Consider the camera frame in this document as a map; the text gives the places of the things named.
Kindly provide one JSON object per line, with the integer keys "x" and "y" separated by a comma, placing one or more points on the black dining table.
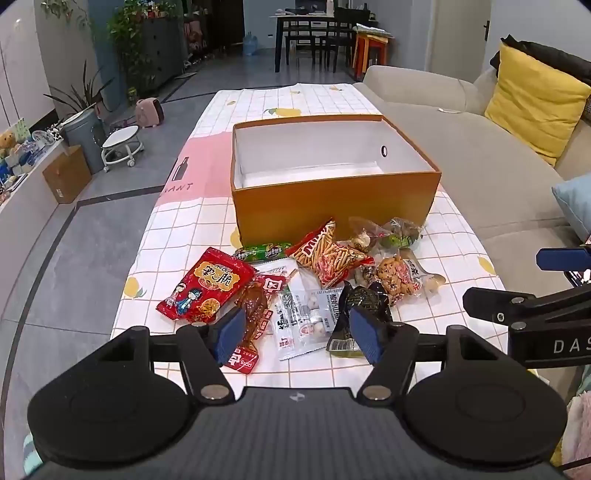
{"x": 314, "y": 19}

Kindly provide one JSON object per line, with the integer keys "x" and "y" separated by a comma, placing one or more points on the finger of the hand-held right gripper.
{"x": 489, "y": 304}
{"x": 561, "y": 259}

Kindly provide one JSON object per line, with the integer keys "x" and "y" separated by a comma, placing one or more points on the clear packet of nuts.
{"x": 367, "y": 233}

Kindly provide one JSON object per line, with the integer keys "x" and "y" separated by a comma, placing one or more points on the light blue pillow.
{"x": 575, "y": 207}

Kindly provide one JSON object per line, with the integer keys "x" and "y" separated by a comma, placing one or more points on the dark cushion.
{"x": 554, "y": 53}

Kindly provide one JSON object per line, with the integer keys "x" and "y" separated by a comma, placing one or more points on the yellow pillow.
{"x": 535, "y": 101}

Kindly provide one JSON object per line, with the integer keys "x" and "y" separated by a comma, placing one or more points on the green sausage stick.
{"x": 261, "y": 252}

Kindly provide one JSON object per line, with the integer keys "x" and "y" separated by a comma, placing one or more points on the dark cabinet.
{"x": 164, "y": 46}

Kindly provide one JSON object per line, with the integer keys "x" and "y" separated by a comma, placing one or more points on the spiky potted plant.
{"x": 83, "y": 94}

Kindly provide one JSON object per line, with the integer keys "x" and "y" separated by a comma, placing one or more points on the orange cardboard box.
{"x": 323, "y": 207}

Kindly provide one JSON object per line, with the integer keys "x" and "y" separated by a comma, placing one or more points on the red stick snack bag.
{"x": 323, "y": 256}

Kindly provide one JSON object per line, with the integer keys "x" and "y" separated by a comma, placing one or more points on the red cartoon snack packet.
{"x": 207, "y": 286}

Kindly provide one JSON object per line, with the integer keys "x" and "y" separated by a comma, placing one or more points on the clear spicy peanut packet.
{"x": 397, "y": 277}

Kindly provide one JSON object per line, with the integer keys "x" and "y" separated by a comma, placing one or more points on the orange stool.
{"x": 369, "y": 46}

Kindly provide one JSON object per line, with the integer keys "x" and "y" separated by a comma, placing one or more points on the clear packet of white balls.
{"x": 307, "y": 314}

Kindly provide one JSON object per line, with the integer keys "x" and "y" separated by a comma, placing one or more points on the checked lemon print tablecloth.
{"x": 184, "y": 221}

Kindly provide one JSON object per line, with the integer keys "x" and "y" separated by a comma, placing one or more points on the small green snack packet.
{"x": 401, "y": 241}

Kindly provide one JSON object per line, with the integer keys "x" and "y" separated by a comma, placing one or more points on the beige sofa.
{"x": 485, "y": 152}

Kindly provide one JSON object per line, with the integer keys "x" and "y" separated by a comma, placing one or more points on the small dark snack packet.
{"x": 365, "y": 274}

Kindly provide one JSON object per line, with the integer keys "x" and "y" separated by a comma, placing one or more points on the black dining chair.
{"x": 339, "y": 32}
{"x": 302, "y": 39}

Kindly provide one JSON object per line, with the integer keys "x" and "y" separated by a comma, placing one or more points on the hanging green plant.
{"x": 64, "y": 9}

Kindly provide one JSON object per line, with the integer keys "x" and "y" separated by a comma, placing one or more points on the blue water bottle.
{"x": 250, "y": 45}

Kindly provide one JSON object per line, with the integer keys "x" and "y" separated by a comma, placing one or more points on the white rolling stool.
{"x": 120, "y": 138}

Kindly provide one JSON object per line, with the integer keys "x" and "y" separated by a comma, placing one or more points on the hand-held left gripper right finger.
{"x": 367, "y": 334}

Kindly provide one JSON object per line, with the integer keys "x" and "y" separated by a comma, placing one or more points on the brown cardboard carton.
{"x": 67, "y": 175}

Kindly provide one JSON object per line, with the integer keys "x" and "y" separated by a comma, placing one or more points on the brown clear snack packet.
{"x": 404, "y": 227}

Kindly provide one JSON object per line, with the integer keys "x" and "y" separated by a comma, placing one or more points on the clear chicken leg packet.
{"x": 258, "y": 307}

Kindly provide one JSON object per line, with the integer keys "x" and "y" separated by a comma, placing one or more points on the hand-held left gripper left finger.
{"x": 232, "y": 336}

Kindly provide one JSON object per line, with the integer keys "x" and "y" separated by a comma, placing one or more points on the black gold snack packet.
{"x": 364, "y": 295}

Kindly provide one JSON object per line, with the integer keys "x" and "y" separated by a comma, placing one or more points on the tall leafy plant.
{"x": 131, "y": 41}

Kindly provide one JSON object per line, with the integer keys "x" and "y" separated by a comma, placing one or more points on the pink yellow clothing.
{"x": 577, "y": 424}

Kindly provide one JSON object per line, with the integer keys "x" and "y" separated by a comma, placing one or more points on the white low cabinet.
{"x": 27, "y": 184}

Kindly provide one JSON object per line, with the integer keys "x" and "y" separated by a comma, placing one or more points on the pink heater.
{"x": 147, "y": 113}

